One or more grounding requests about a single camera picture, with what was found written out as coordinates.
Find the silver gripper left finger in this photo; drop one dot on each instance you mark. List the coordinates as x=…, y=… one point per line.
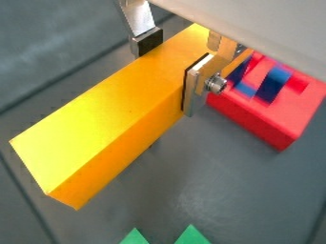
x=145, y=35

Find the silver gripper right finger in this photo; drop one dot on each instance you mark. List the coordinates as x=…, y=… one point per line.
x=206, y=75

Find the yellow rectangular block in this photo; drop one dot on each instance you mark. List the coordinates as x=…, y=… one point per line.
x=82, y=145

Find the red board base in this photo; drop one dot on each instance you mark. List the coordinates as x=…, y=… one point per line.
x=280, y=122

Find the blue U-shaped block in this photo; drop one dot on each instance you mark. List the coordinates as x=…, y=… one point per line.
x=272, y=83

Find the green zigzag block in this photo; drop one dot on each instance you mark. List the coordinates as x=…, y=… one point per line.
x=189, y=236

